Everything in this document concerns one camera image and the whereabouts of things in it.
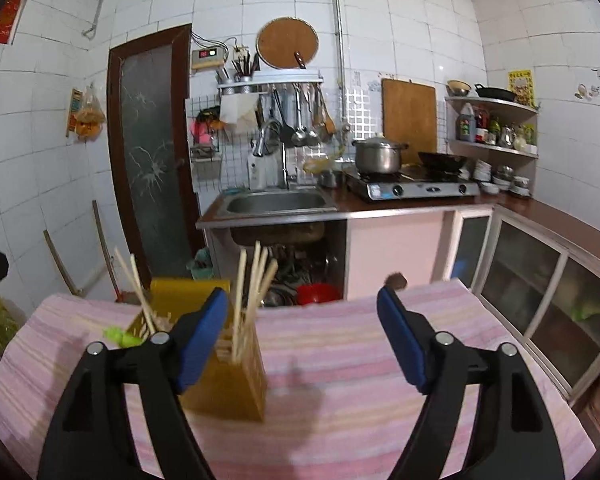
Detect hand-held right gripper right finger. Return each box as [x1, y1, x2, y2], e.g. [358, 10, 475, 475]
[376, 286, 566, 480]

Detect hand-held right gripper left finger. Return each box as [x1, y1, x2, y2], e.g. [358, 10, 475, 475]
[36, 287, 231, 480]

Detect yellow perforated utensil holder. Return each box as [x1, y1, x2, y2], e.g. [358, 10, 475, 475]
[125, 277, 269, 422]

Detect wooden chopstick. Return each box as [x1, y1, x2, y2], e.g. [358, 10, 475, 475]
[250, 249, 270, 311]
[114, 246, 157, 336]
[237, 258, 279, 358]
[130, 254, 158, 335]
[242, 241, 262, 326]

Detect green plastic utensil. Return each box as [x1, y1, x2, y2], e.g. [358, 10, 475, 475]
[102, 326, 143, 348]

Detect metal cup with utensils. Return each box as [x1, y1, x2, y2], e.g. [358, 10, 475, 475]
[229, 49, 261, 83]

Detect wooden stick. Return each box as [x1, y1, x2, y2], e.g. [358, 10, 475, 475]
[91, 200, 123, 301]
[43, 230, 83, 298]

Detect green plastic basket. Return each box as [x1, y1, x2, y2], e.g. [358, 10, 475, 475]
[189, 250, 216, 281]

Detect pink striped tablecloth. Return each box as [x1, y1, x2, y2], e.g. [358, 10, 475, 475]
[0, 280, 598, 480]

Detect red plastic basin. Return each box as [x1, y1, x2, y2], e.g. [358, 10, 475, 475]
[296, 282, 342, 307]

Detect glass door cabinets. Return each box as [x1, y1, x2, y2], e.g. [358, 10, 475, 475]
[452, 205, 600, 401]

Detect steel sink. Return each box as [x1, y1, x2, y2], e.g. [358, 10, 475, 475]
[215, 187, 338, 221]

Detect steel gas stove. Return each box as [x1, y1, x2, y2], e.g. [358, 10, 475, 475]
[344, 165, 481, 203]

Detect white water filter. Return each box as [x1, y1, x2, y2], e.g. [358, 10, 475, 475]
[247, 152, 268, 191]

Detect hanging orange bag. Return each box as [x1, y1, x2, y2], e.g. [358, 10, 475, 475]
[74, 85, 107, 142]

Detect brown glass door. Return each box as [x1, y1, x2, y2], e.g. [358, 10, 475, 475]
[107, 24, 203, 281]

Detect black frying wok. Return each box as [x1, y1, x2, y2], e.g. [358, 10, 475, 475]
[417, 151, 468, 172]

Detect steel cooking pot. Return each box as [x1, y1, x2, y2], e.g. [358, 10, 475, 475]
[352, 132, 410, 175]

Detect brown kitchen counter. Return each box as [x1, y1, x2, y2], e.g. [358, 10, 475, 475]
[196, 180, 600, 273]

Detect pink hanging item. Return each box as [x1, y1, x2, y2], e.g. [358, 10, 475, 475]
[192, 109, 221, 146]

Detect steel faucet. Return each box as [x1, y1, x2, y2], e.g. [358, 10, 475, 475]
[252, 120, 288, 191]

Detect black ladle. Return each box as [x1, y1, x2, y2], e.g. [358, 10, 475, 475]
[272, 87, 296, 148]

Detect steel ladle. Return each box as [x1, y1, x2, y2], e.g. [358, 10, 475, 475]
[292, 85, 321, 147]

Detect dark sauce bottle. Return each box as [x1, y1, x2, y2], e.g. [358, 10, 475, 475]
[455, 103, 477, 142]

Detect wooden spatula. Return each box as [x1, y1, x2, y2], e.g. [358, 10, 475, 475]
[317, 85, 337, 143]

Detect white hanging cloth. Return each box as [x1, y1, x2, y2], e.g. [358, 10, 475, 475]
[219, 95, 260, 126]

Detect rectangular wooden cutting board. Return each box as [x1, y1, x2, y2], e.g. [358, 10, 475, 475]
[381, 77, 438, 158]

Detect round wooden board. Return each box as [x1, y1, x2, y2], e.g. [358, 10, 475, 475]
[256, 17, 320, 70]

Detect corner wall shelf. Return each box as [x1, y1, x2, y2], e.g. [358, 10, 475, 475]
[444, 95, 540, 161]

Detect black wok with handles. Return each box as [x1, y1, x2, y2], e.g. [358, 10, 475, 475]
[474, 83, 518, 103]

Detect white wall utensil rack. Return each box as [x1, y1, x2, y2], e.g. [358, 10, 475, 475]
[216, 70, 326, 96]

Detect wall controller with display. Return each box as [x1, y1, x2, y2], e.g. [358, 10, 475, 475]
[191, 47, 228, 72]

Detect yellow wall poster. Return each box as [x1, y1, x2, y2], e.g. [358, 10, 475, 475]
[508, 70, 534, 107]

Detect grey wall pipe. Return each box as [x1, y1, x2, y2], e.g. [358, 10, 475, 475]
[330, 0, 346, 93]

